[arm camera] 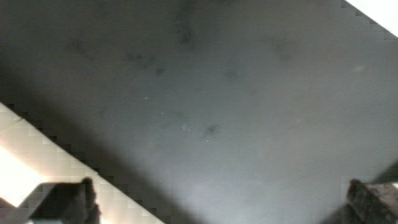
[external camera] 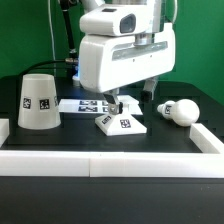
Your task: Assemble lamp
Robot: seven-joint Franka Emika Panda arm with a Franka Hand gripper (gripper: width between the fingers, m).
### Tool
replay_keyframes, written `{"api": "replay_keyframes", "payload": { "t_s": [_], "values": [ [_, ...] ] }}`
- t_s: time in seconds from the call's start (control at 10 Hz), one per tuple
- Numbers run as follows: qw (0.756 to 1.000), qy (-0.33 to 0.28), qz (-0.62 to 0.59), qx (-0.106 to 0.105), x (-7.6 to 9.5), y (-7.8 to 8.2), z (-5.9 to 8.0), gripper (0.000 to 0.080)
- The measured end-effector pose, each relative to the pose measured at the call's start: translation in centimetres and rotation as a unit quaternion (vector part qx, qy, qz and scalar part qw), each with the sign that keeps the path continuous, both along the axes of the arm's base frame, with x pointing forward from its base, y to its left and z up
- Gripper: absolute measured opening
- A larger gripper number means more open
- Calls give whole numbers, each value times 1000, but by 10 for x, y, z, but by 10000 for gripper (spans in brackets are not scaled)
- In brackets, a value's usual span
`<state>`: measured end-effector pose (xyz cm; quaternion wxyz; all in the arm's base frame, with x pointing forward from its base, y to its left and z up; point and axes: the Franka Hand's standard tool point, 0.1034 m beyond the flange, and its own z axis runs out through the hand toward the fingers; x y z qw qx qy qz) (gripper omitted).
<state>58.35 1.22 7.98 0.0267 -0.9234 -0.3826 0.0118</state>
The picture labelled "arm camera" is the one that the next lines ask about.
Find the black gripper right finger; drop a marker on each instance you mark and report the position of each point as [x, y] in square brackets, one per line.
[372, 208]

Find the white table border frame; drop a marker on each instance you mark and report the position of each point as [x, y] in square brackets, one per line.
[36, 163]

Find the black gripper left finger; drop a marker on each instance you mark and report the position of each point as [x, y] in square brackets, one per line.
[68, 206]

